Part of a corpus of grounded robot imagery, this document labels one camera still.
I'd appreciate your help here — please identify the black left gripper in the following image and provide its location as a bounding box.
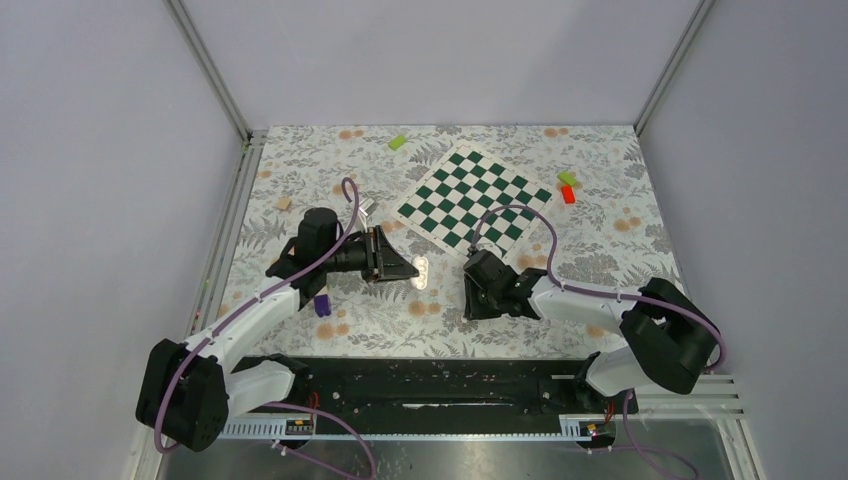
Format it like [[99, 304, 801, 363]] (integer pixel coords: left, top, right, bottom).
[[321, 225, 419, 283]]

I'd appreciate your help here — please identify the white earbud charging case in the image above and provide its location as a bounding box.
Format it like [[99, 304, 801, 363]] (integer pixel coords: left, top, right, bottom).
[[410, 256, 429, 290]]

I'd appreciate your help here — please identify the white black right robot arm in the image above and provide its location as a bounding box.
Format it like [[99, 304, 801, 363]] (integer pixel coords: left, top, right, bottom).
[[463, 250, 723, 412]]

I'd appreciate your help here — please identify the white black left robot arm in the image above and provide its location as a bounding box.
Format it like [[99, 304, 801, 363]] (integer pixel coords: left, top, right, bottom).
[[135, 208, 429, 452]]

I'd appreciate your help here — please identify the purple block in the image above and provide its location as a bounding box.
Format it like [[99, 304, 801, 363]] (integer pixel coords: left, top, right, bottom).
[[313, 294, 332, 318]]

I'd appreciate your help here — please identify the green white chessboard mat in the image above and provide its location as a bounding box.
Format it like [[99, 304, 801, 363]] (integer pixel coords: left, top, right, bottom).
[[386, 141, 561, 266]]

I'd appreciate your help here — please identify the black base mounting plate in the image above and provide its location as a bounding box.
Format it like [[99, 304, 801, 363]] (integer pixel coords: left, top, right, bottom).
[[272, 354, 638, 436]]

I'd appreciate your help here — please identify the floral patterned table mat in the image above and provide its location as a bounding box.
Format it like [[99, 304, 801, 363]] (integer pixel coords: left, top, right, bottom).
[[219, 125, 680, 359]]

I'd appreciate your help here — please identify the lime green block far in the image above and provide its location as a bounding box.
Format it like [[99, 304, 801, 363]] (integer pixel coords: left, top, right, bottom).
[[388, 135, 407, 151]]

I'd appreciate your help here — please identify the lime green block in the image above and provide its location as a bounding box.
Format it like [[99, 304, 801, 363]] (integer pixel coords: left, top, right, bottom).
[[388, 135, 407, 151], [557, 171, 578, 187]]

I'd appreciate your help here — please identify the red block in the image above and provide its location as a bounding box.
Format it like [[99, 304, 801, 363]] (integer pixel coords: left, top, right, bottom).
[[560, 185, 576, 205]]

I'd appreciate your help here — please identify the lime green block right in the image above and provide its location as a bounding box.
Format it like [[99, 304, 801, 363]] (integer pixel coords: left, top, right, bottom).
[[557, 171, 578, 187]]

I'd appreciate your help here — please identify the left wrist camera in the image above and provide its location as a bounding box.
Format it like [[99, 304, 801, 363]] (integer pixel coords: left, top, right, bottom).
[[358, 198, 379, 231]]

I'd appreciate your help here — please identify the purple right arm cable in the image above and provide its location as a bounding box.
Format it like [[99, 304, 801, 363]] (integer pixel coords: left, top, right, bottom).
[[468, 203, 727, 480]]

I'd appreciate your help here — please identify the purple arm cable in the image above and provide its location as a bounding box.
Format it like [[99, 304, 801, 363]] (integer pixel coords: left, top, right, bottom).
[[153, 176, 379, 480], [468, 203, 727, 480]]

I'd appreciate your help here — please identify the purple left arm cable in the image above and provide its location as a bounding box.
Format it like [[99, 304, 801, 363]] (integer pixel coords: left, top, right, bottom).
[[153, 176, 379, 480]]

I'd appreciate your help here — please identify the white slotted cable duct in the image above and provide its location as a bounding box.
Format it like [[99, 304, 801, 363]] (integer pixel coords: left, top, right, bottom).
[[218, 415, 598, 443]]

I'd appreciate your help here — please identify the left aluminium frame post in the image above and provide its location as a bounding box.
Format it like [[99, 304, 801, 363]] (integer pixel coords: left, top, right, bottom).
[[164, 0, 253, 143]]

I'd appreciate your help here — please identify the aluminium frame post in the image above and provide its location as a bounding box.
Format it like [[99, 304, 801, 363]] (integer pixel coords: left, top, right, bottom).
[[633, 0, 717, 137], [164, 0, 253, 143]]

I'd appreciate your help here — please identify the right aluminium frame post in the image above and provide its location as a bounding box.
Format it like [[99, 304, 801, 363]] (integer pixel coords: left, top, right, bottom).
[[633, 0, 717, 137]]

